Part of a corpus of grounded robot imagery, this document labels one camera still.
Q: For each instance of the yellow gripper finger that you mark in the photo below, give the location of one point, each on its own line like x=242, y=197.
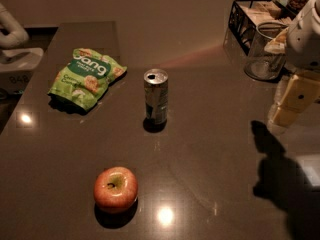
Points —
x=293, y=96

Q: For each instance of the silver redbull can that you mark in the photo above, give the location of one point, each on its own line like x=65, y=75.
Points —
x=156, y=95

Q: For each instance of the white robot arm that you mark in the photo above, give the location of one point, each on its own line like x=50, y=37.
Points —
x=303, y=41

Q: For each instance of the green rice chip bag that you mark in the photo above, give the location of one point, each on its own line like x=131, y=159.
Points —
x=85, y=79

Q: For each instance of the clear glass jar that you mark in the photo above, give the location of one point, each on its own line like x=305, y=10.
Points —
x=261, y=64

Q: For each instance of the red apple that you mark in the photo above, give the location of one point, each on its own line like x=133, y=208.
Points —
x=115, y=190

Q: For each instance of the white box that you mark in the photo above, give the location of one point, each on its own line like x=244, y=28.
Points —
x=16, y=69

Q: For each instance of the white pipe object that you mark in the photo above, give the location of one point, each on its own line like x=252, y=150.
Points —
x=16, y=36

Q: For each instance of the black wire basket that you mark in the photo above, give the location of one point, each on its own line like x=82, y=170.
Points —
x=245, y=15

